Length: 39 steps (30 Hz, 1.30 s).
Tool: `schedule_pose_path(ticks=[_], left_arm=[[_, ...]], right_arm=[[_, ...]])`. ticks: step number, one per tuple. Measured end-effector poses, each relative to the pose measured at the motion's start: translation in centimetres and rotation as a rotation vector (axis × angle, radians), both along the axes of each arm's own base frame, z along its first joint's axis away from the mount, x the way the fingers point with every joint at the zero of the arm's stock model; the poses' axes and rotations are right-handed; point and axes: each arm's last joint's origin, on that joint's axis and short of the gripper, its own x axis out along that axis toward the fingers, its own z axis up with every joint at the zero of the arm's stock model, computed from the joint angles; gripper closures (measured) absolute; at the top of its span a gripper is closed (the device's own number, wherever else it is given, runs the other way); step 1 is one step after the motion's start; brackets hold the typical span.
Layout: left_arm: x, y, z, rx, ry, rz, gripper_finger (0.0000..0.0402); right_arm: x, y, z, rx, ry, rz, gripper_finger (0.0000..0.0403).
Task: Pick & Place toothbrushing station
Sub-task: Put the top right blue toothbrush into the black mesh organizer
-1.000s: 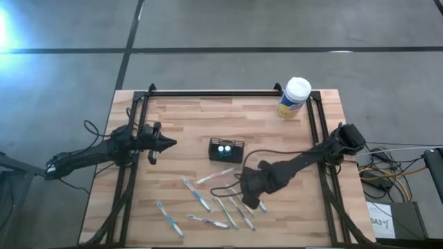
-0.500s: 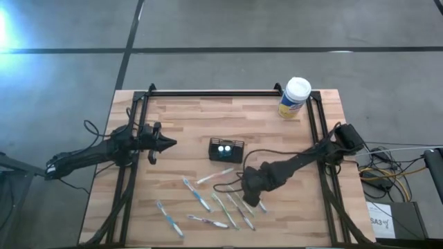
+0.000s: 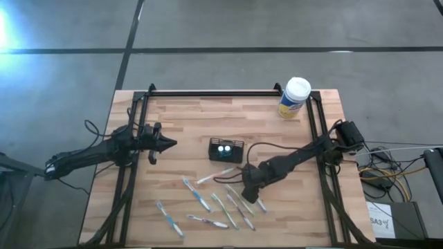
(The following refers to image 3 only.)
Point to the dark grey case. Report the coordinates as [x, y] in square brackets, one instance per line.
[408, 221]

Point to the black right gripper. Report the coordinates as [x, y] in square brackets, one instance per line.
[252, 176]

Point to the green toothbrush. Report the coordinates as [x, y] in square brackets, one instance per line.
[233, 193]
[225, 210]

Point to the blue toothbrush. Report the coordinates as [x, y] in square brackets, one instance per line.
[169, 219]
[197, 195]

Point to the teal mouthwash bottle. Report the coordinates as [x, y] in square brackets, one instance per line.
[220, 148]
[227, 148]

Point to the black round post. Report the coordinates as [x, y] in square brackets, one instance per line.
[435, 173]

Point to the black metal stand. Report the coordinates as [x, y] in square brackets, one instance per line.
[17, 165]

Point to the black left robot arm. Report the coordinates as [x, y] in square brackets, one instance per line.
[86, 155]

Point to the black power brick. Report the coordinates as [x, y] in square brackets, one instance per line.
[375, 181]

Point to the white yellow blue wipes canister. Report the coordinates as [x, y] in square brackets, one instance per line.
[297, 88]

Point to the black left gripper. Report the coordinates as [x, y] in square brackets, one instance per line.
[149, 140]

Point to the white paper sheet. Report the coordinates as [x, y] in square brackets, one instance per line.
[380, 214]

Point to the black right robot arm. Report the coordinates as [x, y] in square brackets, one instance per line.
[294, 157]

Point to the clear-wrapped toothbrush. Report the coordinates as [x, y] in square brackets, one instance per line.
[261, 205]

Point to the black aluminium table frame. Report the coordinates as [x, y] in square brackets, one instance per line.
[207, 93]

